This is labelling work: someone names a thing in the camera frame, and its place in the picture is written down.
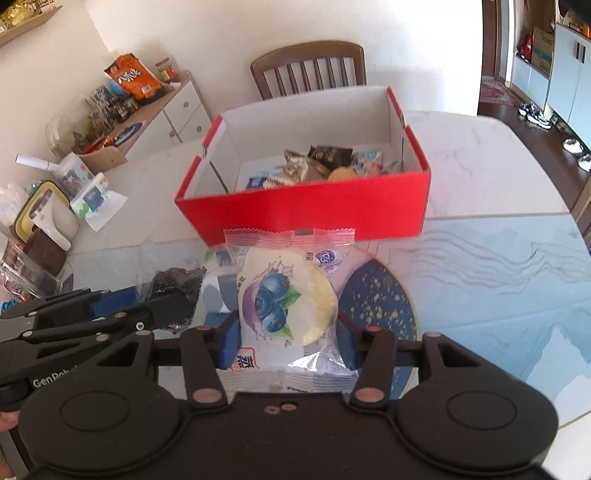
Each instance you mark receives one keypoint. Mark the dark ball clear wrapper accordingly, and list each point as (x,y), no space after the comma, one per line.
(186,283)

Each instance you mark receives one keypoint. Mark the white sideboard cabinet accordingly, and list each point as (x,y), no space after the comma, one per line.
(178,117)

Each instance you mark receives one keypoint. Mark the yellow rimmed tray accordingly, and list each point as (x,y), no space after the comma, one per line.
(48,210)

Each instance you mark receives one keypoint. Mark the white tall cabinet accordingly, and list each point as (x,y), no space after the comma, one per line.
(566,89)

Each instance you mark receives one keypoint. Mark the person's left hand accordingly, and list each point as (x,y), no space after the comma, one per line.
(9,420)

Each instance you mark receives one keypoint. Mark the blueberry bread packet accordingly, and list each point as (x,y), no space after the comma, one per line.
(287,307)

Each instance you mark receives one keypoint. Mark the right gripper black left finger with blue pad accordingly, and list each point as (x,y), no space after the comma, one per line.
(203,351)

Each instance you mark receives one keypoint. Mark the small tissue pack on table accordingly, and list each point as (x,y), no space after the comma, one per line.
(97,203)

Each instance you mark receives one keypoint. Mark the orange snack bag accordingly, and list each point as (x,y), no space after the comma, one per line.
(128,72)

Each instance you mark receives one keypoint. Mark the gold Zhoushi snack packet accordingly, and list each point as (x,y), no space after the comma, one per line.
(300,168)

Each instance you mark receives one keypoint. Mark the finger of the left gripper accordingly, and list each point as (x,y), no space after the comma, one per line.
(62,324)
(99,303)

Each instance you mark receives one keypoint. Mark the black sesame snack packet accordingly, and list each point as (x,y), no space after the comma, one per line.
(331,157)

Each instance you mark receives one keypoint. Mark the red cardboard box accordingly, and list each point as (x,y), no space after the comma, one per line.
(214,196)

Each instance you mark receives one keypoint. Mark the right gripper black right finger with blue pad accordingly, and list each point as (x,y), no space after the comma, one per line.
(372,353)

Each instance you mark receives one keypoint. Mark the brown wooden chair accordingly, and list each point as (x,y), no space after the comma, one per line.
(309,66)

